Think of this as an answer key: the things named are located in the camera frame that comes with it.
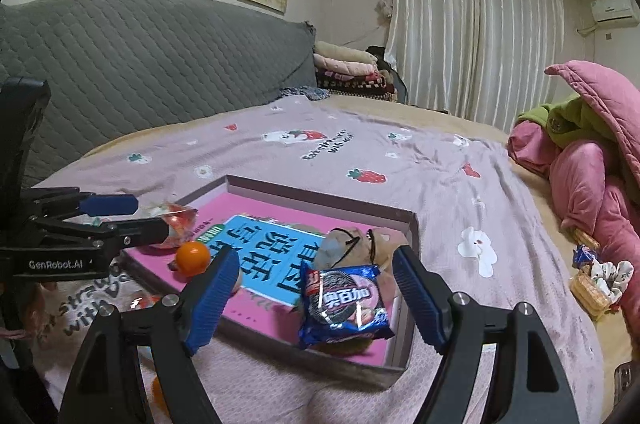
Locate orange mandarin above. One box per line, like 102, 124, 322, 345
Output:
151, 376, 170, 418
174, 241, 210, 277

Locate wafer snack packet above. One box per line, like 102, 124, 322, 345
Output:
570, 271, 611, 321

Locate white air conditioner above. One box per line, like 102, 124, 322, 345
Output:
577, 0, 639, 37

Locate walnut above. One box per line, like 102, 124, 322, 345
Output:
231, 270, 243, 296

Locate folded blankets stack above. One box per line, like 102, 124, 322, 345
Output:
314, 41, 408, 104

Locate white striped curtains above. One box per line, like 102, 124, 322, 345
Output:
378, 0, 565, 131

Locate beige mesh drawstring pouch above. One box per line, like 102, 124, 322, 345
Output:
312, 228, 408, 271

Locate blue oreo cookie packet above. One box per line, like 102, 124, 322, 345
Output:
298, 263, 394, 349

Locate pink quilted blanket pile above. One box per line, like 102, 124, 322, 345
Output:
506, 60, 640, 265

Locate smartphone with case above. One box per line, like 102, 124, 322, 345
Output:
614, 360, 639, 406

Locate blue candy wrapper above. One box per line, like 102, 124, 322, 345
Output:
572, 244, 596, 270

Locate white patterned scrunchie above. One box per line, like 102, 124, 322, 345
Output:
590, 260, 634, 305

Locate green blanket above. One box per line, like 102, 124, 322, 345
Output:
515, 94, 616, 149

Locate grey shallow box tray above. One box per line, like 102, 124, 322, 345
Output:
119, 175, 420, 393

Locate grey quilted headboard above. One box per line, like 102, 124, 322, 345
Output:
1, 0, 316, 185

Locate pink blue book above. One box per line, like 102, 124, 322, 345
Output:
124, 192, 407, 368

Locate silver foil surprise egg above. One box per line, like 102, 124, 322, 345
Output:
145, 203, 198, 249

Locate red blue surprise egg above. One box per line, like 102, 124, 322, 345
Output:
129, 293, 160, 310

